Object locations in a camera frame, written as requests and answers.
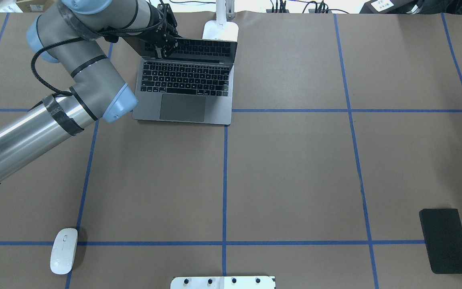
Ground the black mouse pad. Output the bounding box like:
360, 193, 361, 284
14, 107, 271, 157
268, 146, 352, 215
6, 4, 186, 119
419, 208, 462, 275

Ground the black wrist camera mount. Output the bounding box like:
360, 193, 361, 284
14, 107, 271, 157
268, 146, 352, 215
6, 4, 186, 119
157, 0, 180, 38

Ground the white desk lamp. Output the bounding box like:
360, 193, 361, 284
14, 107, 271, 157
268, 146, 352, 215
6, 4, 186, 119
202, 0, 239, 42

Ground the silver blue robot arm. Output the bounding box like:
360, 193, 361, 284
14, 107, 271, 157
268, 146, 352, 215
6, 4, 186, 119
0, 0, 179, 183

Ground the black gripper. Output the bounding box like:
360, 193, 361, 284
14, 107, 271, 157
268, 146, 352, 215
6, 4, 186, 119
136, 24, 181, 59

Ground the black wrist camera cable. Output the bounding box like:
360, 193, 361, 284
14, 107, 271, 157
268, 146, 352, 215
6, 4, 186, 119
30, 16, 167, 97

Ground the grey laptop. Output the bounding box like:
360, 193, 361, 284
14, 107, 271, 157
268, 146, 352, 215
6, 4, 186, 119
128, 38, 238, 126

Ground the brown cardboard box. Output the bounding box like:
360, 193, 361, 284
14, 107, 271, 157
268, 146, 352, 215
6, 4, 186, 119
15, 0, 56, 13

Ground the white computer mouse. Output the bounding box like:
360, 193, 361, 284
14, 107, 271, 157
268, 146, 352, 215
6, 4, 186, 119
50, 228, 78, 275

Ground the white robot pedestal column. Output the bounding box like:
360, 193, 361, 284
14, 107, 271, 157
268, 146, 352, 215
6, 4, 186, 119
170, 276, 276, 289

